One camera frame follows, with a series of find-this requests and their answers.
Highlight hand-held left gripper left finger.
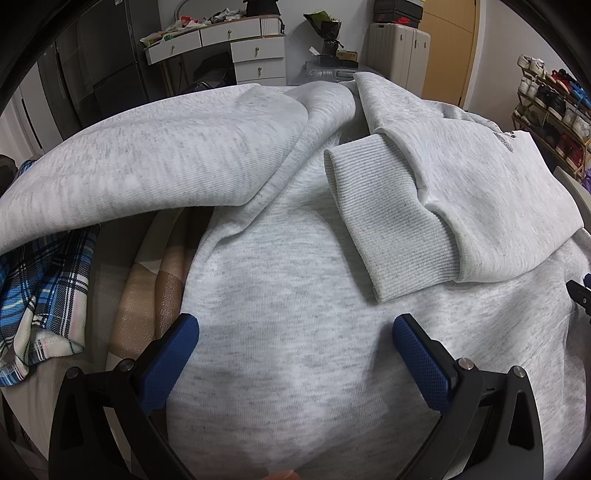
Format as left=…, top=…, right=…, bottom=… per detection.
left=48, top=313, right=200, bottom=480

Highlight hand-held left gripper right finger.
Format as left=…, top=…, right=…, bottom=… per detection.
left=392, top=313, right=546, bottom=480

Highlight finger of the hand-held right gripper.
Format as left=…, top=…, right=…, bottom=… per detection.
left=566, top=273, right=591, bottom=320

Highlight light grey sweatshirt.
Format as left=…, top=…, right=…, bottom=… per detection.
left=0, top=71, right=591, bottom=480

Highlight blue plaid shirt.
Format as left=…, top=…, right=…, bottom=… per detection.
left=0, top=159, right=102, bottom=388

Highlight wooden shoe rack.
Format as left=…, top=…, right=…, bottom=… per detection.
left=510, top=55, right=591, bottom=181

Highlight rows of shoes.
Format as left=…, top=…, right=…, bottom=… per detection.
left=516, top=54, right=591, bottom=167

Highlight wooden door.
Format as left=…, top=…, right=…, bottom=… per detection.
left=416, top=0, right=482, bottom=112

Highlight black chair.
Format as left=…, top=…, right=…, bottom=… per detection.
left=191, top=52, right=237, bottom=93

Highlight silver suitcase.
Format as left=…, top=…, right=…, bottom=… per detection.
left=302, top=59, right=370, bottom=86

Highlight white drawer desk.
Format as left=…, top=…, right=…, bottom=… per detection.
left=144, top=16, right=287, bottom=86

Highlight red black shoe box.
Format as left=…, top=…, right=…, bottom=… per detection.
left=373, top=11, right=424, bottom=25

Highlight clutter pile on desk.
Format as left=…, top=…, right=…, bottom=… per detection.
left=141, top=10, right=250, bottom=47

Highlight dark grey shoe box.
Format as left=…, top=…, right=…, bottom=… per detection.
left=373, top=0, right=423, bottom=14

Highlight black wrapped bouquet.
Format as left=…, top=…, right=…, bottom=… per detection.
left=303, top=11, right=345, bottom=58

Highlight black bag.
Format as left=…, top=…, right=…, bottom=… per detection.
left=245, top=0, right=283, bottom=18

